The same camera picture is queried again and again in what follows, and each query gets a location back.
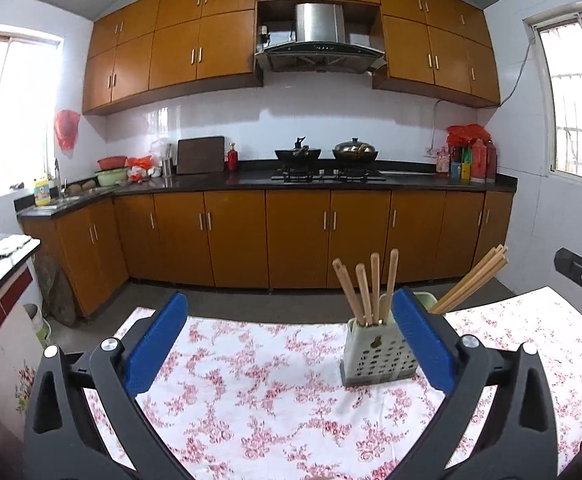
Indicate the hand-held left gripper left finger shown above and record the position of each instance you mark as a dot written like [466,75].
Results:
[156,345]

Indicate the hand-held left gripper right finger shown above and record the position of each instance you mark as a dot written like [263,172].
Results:
[423,345]

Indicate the green perforated chopstick holder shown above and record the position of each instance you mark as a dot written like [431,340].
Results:
[378,355]

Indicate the thin wooden chopstick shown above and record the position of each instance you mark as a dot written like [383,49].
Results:
[471,287]

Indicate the dark woven sack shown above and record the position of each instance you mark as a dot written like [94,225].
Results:
[56,290]

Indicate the white and green bucket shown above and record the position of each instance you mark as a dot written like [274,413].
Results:
[38,327]

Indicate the red floral white tablecloth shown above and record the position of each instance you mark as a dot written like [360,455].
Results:
[271,385]

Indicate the wooden base cabinets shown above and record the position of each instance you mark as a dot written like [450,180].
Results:
[236,240]

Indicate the green and yellow bottle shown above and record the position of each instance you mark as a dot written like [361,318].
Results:
[465,166]

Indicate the white and red side cabinet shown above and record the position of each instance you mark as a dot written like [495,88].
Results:
[1,330]

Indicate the barred white framed window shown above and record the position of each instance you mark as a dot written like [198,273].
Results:
[571,100]

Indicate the black kitchen countertop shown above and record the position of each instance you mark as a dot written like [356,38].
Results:
[196,182]

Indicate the green plastic basin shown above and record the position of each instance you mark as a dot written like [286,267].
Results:
[111,178]

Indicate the pink bottle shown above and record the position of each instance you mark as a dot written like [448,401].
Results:
[442,161]

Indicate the red and white plastic bag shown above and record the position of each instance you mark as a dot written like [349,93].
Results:
[138,169]

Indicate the crumpled red plastic bag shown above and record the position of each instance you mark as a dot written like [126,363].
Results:
[466,134]

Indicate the white cloth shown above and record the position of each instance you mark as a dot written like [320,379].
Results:
[6,246]

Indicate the red plastic basin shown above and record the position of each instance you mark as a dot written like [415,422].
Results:
[112,162]

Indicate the yellow detergent bottle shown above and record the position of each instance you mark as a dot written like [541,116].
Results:
[42,192]

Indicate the steel faucet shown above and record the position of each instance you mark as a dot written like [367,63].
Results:
[58,180]

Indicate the black gas stove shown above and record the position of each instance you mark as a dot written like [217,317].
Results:
[328,176]

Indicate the dark brown cutting board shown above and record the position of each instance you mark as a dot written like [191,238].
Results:
[201,156]

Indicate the clear plastic bag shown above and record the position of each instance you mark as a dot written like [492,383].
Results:
[158,150]

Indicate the red bottle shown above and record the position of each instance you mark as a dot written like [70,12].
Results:
[232,159]

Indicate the wok with metal lid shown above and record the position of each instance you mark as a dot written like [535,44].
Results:
[355,152]

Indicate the steel range hood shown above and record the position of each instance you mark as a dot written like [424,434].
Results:
[318,35]

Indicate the red plastic bag on wall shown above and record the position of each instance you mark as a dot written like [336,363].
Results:
[67,131]

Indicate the wooden wall cabinets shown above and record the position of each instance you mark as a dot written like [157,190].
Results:
[196,50]

